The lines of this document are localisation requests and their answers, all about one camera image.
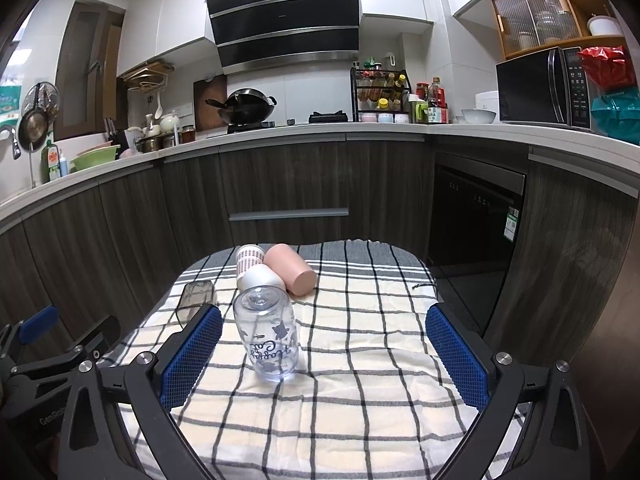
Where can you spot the black wok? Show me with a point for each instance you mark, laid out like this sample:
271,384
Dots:
247,102

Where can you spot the black gas hob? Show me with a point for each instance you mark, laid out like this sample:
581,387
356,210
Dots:
327,118

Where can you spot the small white tub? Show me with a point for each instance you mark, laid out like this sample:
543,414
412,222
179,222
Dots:
401,118

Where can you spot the teal plastic bag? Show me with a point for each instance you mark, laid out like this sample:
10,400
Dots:
617,115

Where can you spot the checked white table cloth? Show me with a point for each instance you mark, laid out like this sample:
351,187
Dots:
350,385

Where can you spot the chrome faucet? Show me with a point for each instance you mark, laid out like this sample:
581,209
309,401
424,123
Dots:
12,142

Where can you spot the green plastic basin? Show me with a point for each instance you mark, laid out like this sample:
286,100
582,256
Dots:
95,160

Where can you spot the metal pot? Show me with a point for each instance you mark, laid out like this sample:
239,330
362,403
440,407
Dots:
147,145

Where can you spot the black spice rack with bottles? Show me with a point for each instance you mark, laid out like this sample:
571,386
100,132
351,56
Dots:
380,92

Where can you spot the brown cutting board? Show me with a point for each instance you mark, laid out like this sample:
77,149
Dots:
202,115

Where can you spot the small white blue bottle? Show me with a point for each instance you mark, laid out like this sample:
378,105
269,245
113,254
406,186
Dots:
64,166

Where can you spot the green dish soap bottle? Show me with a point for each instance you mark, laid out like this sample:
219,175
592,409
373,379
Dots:
51,165

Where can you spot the brown framed window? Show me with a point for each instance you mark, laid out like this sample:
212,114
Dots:
75,70

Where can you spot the white wall cabinets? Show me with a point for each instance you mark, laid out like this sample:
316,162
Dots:
175,5

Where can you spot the red plastic bag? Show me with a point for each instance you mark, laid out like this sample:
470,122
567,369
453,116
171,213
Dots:
602,67

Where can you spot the white bowl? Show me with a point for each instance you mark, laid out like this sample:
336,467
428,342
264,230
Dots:
478,116

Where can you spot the white rice cooker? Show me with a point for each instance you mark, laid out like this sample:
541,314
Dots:
487,101

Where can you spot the wall rack with wooden boards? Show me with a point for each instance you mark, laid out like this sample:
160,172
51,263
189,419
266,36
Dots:
147,75

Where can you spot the black microwave oven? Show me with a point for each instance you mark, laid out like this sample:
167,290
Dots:
530,90

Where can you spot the grey transparent cup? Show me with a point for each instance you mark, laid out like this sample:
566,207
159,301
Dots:
192,297

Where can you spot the dark sauce bottle red label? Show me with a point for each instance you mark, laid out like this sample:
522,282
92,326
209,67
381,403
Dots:
437,105

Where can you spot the small pink tub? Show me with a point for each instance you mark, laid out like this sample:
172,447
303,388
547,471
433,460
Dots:
369,118

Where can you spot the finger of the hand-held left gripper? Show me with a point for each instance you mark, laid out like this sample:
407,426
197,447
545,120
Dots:
100,332
37,321

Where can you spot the plain white cup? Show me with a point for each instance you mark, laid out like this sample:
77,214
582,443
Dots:
260,277

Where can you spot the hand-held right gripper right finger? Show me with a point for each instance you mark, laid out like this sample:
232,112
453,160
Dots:
457,360

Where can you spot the dark wood base cabinets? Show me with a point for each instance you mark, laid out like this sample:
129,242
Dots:
300,180

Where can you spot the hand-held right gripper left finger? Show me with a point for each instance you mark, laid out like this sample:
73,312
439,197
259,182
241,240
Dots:
192,355

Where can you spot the pink cup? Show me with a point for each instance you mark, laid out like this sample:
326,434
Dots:
290,267

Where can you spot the black range hood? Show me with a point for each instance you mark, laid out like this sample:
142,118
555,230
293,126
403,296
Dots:
285,10

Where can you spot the clear printed plastic cup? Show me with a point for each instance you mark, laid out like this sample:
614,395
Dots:
265,320

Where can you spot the black built-in dishwasher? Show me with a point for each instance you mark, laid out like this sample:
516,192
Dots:
475,240

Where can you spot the glass jar red contents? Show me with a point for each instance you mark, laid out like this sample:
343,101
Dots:
188,135

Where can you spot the hanging frying pan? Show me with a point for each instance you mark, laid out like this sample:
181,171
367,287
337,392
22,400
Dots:
32,127

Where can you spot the white lidded pot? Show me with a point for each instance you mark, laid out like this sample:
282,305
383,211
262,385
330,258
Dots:
604,26

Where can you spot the white patterned cup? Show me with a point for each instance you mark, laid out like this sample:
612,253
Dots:
249,257

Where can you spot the knife block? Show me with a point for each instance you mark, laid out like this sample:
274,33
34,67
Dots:
112,132

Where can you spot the wooden cabinet with ribbed glass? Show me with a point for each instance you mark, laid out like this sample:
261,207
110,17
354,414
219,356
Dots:
530,10

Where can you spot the small blue tub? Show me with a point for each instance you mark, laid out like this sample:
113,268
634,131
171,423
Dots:
386,118

